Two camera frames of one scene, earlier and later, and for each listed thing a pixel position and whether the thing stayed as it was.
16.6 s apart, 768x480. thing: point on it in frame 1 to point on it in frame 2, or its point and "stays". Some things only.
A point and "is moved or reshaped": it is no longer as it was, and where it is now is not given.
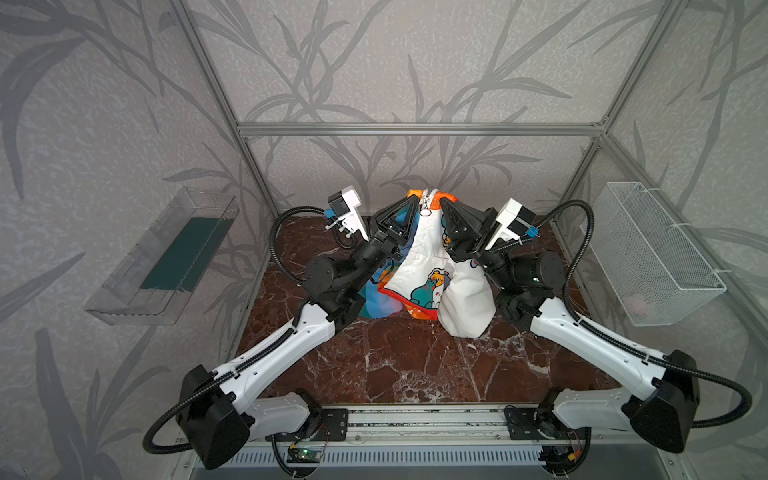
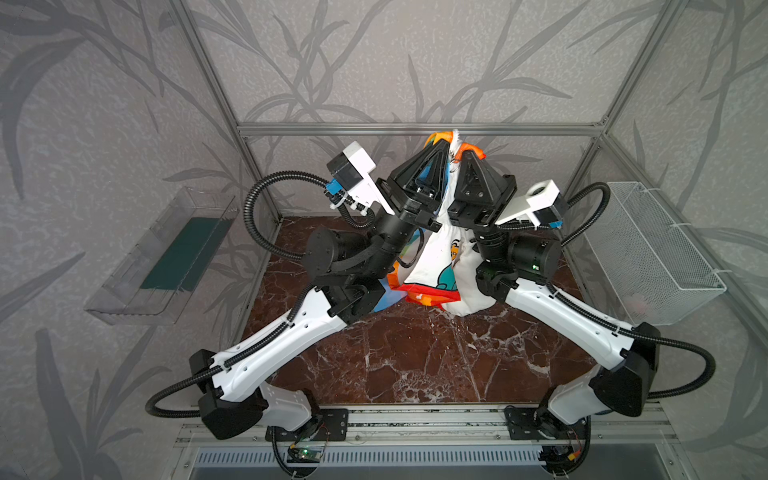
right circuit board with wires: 559,458 stays
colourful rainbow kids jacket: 426,280 is moved or reshaped
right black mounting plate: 540,423 stays
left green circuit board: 305,455 stays
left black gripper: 384,236 to 413,204
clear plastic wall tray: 155,280 stays
